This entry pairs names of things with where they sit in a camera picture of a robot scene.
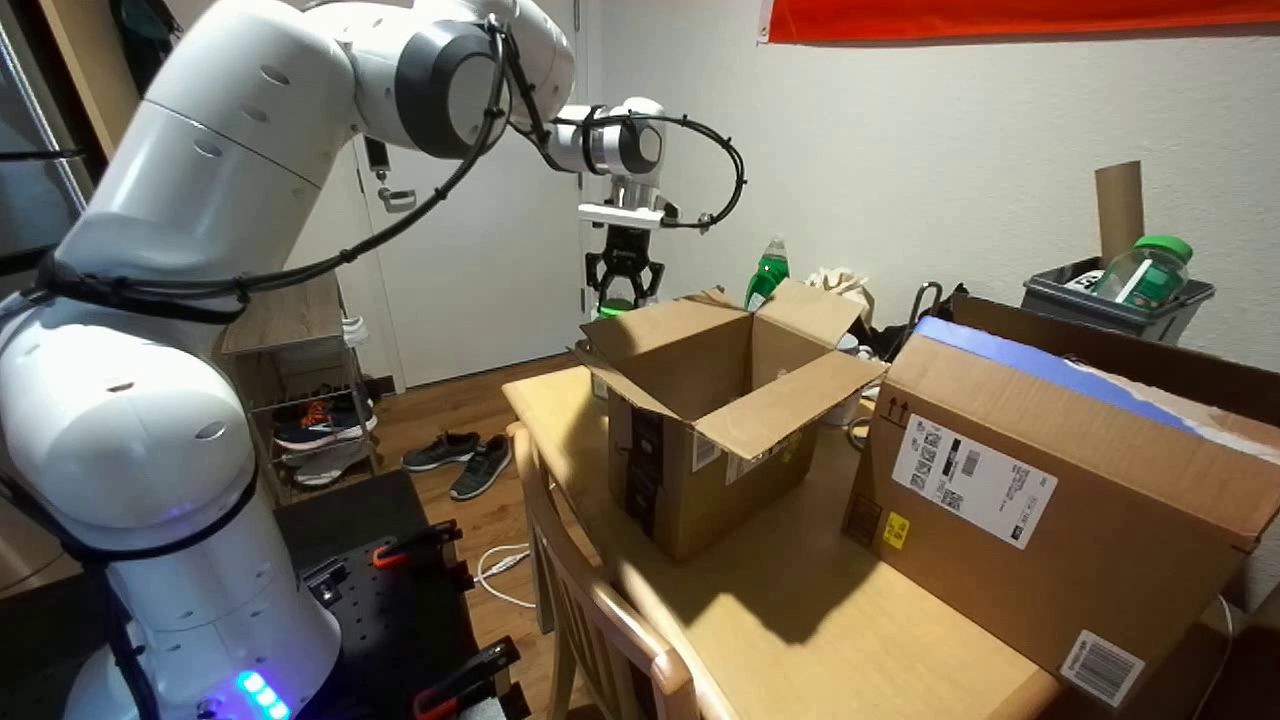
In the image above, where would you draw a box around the dark plastic bin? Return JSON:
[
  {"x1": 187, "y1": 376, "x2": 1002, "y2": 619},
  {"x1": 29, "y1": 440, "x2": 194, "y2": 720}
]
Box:
[{"x1": 1020, "y1": 256, "x2": 1216, "y2": 342}]

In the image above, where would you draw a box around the green lidded bottle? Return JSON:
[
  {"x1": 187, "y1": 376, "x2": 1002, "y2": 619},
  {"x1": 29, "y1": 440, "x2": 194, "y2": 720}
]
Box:
[{"x1": 598, "y1": 304, "x2": 633, "y2": 320}]

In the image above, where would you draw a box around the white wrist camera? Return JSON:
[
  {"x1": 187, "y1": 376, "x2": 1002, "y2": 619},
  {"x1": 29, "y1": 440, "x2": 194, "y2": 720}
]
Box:
[{"x1": 577, "y1": 203, "x2": 664, "y2": 226}]

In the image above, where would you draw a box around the large cardboard box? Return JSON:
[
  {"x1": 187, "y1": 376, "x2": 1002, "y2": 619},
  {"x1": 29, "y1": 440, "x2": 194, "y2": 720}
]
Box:
[{"x1": 844, "y1": 295, "x2": 1280, "y2": 710}]

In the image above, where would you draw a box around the red wall banner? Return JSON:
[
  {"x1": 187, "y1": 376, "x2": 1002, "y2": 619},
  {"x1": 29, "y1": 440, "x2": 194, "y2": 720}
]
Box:
[{"x1": 765, "y1": 0, "x2": 1280, "y2": 43}]

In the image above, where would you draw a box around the dark sneaker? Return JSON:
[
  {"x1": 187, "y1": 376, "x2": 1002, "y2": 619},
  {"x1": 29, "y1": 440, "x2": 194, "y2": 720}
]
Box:
[
  {"x1": 404, "y1": 431, "x2": 482, "y2": 470},
  {"x1": 449, "y1": 434, "x2": 514, "y2": 504}
]

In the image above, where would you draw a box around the dark sneaker left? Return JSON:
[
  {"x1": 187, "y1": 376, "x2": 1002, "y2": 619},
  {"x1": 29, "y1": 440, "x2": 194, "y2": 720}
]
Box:
[{"x1": 404, "y1": 431, "x2": 482, "y2": 470}]

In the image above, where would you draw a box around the white door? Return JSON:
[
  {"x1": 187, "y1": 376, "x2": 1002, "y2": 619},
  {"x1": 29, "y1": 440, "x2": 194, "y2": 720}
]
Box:
[{"x1": 286, "y1": 0, "x2": 591, "y2": 391}]

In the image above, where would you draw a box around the wooden chair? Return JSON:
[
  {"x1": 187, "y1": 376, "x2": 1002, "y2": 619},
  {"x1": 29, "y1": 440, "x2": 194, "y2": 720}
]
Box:
[{"x1": 514, "y1": 422, "x2": 705, "y2": 720}]

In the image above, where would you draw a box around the dark sneaker right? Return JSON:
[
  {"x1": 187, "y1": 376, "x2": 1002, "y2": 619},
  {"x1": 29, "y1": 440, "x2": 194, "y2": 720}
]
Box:
[{"x1": 449, "y1": 434, "x2": 514, "y2": 504}]

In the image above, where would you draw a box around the upright cardboard piece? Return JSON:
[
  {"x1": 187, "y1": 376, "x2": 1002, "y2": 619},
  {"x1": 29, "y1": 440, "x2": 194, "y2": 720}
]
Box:
[{"x1": 1098, "y1": 158, "x2": 1145, "y2": 261}]

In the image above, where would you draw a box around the white cable on floor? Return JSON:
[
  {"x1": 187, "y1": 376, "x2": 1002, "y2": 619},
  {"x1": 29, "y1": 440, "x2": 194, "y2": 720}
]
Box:
[{"x1": 473, "y1": 535, "x2": 539, "y2": 614}]

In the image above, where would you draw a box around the green spray bottle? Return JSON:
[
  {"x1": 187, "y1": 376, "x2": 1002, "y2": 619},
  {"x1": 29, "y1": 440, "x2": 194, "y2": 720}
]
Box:
[{"x1": 743, "y1": 240, "x2": 793, "y2": 308}]

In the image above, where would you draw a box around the green capped clear bottle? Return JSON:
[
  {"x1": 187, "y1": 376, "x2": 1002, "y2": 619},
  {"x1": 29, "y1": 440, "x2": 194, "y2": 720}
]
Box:
[{"x1": 1098, "y1": 234, "x2": 1194, "y2": 308}]

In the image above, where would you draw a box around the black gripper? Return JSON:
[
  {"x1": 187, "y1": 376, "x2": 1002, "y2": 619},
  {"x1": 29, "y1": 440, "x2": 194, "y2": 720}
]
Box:
[{"x1": 583, "y1": 226, "x2": 664, "y2": 320}]

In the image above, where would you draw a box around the orange handled clamp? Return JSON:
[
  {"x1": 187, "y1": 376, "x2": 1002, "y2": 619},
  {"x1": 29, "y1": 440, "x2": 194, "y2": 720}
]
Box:
[{"x1": 370, "y1": 519, "x2": 464, "y2": 572}]

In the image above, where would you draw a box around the wooden shoe shelf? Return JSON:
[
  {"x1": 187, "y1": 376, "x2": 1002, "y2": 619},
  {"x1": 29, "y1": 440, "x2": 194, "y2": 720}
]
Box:
[{"x1": 221, "y1": 274, "x2": 376, "y2": 504}]

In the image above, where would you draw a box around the small open cardboard box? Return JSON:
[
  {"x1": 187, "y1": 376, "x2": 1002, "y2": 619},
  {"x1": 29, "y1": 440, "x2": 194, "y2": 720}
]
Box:
[{"x1": 583, "y1": 280, "x2": 882, "y2": 560}]

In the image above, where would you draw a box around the black door lock handle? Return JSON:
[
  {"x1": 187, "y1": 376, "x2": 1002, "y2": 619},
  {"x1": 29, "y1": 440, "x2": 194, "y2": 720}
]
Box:
[{"x1": 362, "y1": 137, "x2": 418, "y2": 213}]

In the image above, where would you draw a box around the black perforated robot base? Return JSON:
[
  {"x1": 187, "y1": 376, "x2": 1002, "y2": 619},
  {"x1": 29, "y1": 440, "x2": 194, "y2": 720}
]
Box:
[{"x1": 280, "y1": 475, "x2": 533, "y2": 720}]

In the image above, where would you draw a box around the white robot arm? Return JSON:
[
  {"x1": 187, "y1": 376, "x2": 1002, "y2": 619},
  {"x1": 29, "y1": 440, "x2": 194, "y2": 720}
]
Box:
[{"x1": 0, "y1": 0, "x2": 660, "y2": 720}]

